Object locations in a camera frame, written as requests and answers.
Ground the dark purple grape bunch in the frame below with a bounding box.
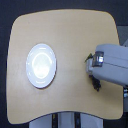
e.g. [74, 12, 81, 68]
[83, 52, 102, 92]

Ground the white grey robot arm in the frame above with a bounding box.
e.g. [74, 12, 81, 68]
[85, 44, 128, 96]

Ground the white round plate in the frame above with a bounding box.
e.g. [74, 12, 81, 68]
[26, 43, 57, 88]

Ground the white table base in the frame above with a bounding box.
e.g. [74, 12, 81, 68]
[29, 112, 103, 128]

